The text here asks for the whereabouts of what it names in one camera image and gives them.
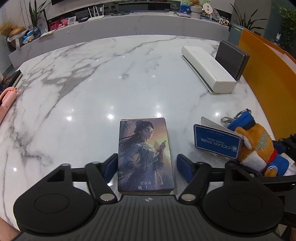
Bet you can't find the blue ocean park tag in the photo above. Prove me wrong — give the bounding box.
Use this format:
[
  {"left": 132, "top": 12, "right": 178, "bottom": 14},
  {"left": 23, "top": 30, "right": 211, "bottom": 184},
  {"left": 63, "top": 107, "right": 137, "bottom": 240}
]
[{"left": 193, "top": 125, "right": 242, "bottom": 159}]

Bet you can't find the orange plush toy keychain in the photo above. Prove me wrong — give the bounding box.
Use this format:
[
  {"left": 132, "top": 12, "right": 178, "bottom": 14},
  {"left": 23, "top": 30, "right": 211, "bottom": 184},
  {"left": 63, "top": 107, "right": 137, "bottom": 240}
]
[{"left": 220, "top": 108, "right": 296, "bottom": 178}]

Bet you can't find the white long box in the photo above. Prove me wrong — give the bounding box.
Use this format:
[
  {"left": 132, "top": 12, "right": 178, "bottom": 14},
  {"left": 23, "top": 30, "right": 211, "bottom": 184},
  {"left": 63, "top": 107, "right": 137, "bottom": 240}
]
[{"left": 181, "top": 46, "right": 237, "bottom": 94}]

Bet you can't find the black square box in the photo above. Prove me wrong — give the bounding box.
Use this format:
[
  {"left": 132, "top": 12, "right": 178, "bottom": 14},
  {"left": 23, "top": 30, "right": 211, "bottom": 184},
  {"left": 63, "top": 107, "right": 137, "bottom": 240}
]
[{"left": 215, "top": 41, "right": 250, "bottom": 81}]

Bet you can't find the pink phone holder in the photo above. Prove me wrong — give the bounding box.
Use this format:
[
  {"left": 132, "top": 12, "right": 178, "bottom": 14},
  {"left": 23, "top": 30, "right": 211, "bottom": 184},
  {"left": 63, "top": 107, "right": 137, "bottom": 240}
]
[{"left": 0, "top": 87, "right": 20, "bottom": 123}]

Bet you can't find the orange storage box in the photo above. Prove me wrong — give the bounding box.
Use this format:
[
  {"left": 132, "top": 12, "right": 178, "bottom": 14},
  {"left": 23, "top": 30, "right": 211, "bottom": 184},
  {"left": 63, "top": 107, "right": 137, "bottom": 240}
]
[{"left": 238, "top": 30, "right": 295, "bottom": 139}]

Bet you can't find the black remote control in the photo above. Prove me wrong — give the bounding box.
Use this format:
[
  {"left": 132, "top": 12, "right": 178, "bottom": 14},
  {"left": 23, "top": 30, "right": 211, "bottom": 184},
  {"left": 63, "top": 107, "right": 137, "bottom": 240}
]
[{"left": 0, "top": 70, "right": 22, "bottom": 92}]

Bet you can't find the left potted plant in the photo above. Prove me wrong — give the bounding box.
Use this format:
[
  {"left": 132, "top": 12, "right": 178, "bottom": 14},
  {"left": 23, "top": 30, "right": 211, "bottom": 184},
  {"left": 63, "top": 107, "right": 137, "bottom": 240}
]
[{"left": 29, "top": 1, "right": 50, "bottom": 39}]

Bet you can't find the white wifi router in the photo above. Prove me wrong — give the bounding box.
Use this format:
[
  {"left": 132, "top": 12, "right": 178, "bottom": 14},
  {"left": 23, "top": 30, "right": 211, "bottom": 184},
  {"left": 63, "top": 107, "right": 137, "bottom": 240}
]
[{"left": 87, "top": 5, "right": 104, "bottom": 22}]

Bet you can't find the potted plant by bin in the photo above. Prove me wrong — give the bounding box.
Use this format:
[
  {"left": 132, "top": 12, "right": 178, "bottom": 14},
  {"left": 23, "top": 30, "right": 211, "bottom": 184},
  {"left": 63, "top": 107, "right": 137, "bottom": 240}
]
[{"left": 230, "top": 3, "right": 267, "bottom": 31}]

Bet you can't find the dried flower basket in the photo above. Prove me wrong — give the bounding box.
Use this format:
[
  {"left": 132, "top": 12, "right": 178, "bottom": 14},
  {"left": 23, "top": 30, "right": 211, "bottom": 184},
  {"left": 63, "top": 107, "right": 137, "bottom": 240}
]
[{"left": 1, "top": 21, "right": 27, "bottom": 48}]

